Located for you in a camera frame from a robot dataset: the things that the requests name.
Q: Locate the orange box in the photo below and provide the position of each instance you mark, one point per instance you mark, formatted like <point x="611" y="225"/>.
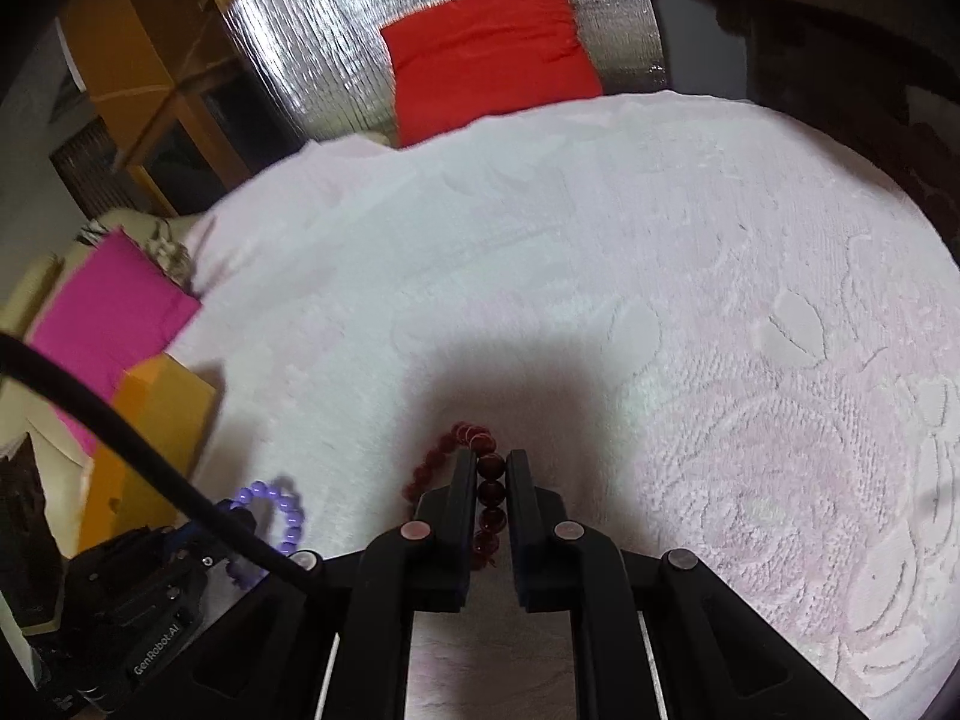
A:
<point x="150" y="420"/>

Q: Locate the dark flat object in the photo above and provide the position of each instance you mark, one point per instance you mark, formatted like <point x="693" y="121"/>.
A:
<point x="26" y="540"/>

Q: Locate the red cushion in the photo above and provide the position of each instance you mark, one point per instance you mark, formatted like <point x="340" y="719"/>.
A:
<point x="487" y="52"/>

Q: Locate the beige sofa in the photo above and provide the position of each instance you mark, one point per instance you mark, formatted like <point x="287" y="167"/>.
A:
<point x="22" y="292"/>

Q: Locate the dark wooden stand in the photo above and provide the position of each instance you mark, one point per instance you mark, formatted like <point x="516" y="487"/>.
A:
<point x="825" y="52"/>

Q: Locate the silver foil mat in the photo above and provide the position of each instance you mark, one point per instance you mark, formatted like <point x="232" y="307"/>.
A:
<point x="315" y="37"/>

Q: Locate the dark woven basket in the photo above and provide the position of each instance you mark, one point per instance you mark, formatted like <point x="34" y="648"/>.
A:
<point x="94" y="165"/>

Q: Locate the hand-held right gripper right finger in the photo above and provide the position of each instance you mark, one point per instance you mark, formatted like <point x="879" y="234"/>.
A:
<point x="519" y="510"/>

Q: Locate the wooden shelf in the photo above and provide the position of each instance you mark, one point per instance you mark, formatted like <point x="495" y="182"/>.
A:
<point x="120" y="37"/>

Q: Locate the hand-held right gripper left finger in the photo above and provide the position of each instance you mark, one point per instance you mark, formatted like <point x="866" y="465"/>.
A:
<point x="466" y="495"/>

